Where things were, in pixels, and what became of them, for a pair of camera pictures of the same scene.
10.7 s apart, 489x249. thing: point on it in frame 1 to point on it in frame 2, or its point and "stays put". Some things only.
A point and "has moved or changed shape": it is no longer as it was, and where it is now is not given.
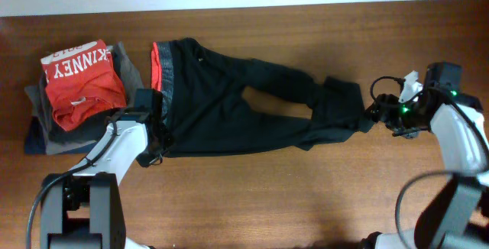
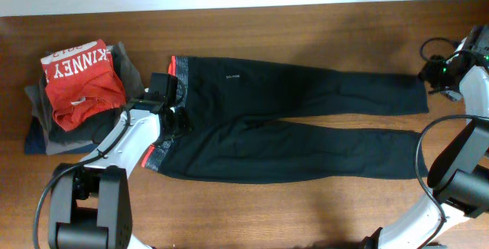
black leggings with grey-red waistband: x=206 y=114 has moved or changed shape
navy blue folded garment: x=35 y=142 stays put
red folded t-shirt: x=82 y=82 stays put
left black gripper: x=147 y=160 to x=185 y=124
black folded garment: x=92 y=130 stays put
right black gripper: x=384 y=105 to x=432 y=69
